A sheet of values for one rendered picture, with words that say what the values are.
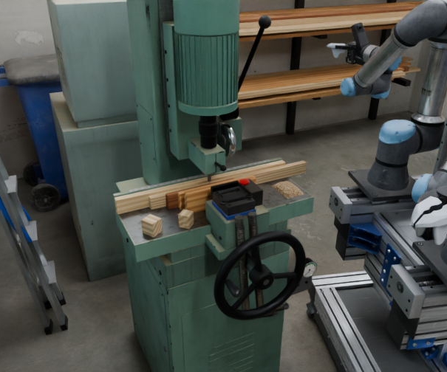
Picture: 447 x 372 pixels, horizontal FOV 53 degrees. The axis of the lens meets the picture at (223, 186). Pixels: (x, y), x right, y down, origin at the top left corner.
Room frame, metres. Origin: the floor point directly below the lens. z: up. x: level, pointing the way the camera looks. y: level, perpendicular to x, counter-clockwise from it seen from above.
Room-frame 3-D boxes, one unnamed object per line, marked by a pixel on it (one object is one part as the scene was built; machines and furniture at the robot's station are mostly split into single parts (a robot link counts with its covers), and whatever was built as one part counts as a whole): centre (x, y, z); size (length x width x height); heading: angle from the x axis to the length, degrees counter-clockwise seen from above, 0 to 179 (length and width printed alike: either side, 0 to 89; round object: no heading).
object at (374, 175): (1.52, -0.63, 0.87); 0.15 x 0.15 x 0.10
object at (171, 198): (1.24, 0.07, 0.92); 0.23 x 0.02 x 0.05; 116
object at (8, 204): (1.62, 0.90, 0.58); 0.27 x 0.25 x 1.16; 112
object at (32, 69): (2.90, 1.12, 0.48); 0.64 x 0.54 x 0.97; 116
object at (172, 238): (1.18, 0.00, 0.87); 0.61 x 0.30 x 0.06; 116
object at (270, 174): (1.31, -0.03, 0.92); 0.58 x 0.02 x 0.04; 116
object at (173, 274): (1.38, 0.10, 0.76); 0.57 x 0.45 x 0.09; 26
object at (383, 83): (1.81, -0.63, 1.12); 0.11 x 0.08 x 0.11; 113
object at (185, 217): (1.09, 0.11, 0.92); 0.03 x 0.03 x 0.04; 68
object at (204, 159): (1.29, 0.05, 1.03); 0.14 x 0.07 x 0.09; 26
